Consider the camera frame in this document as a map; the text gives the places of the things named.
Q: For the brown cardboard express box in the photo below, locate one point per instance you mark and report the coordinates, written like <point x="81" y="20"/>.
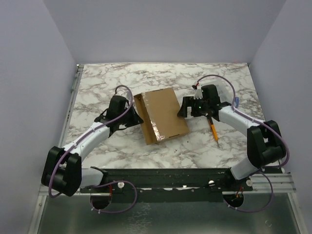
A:
<point x="159" y="109"/>

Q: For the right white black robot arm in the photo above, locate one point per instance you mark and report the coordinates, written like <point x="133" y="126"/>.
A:
<point x="264" y="141"/>

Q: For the orange utility knife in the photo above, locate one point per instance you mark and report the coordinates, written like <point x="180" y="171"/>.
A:
<point x="211" y="124"/>

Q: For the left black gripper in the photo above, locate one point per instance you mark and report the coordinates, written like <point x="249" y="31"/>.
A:
<point x="135" y="119"/>

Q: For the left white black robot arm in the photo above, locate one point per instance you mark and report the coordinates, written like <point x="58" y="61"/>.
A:
<point x="63" y="170"/>

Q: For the clear plastic parts box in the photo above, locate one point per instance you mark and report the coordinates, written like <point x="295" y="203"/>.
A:
<point x="224" y="94"/>

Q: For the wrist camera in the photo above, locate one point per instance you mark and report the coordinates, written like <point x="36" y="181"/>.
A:
<point x="128" y="94"/>
<point x="198" y="92"/>

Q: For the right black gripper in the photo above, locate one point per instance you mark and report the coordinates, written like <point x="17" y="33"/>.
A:
<point x="192" y="107"/>

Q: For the blue red screwdriver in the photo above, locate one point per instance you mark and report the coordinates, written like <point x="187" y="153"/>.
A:
<point x="236" y="102"/>

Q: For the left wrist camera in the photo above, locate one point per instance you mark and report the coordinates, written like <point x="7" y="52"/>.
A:
<point x="128" y="94"/>

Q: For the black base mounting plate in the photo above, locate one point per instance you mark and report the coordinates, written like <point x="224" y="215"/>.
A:
<point x="126" y="194"/>

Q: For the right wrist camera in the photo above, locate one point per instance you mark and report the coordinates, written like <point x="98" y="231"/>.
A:
<point x="198" y="92"/>

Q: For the aluminium frame rail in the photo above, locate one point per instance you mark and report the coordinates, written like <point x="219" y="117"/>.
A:
<point x="273" y="182"/>

